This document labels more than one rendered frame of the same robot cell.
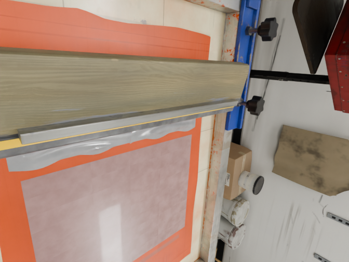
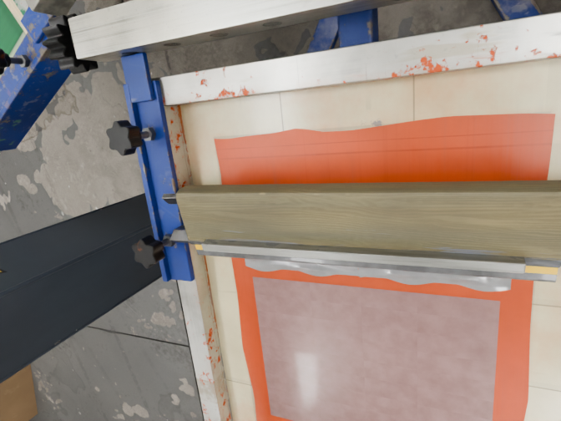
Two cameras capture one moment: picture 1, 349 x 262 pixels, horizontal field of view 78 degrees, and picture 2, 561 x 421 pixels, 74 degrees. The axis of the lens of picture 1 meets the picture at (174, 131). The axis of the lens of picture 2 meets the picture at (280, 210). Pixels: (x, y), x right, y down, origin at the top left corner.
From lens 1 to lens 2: 35 cm
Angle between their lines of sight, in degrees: 65
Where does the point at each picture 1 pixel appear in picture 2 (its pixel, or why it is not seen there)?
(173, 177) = (451, 361)
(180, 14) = (454, 94)
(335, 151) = not seen: outside the picture
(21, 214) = (253, 305)
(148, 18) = (385, 117)
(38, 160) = (263, 264)
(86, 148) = (302, 266)
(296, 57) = not seen: outside the picture
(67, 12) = (286, 134)
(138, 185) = (375, 338)
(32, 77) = (208, 207)
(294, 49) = not seen: outside the picture
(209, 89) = (425, 230)
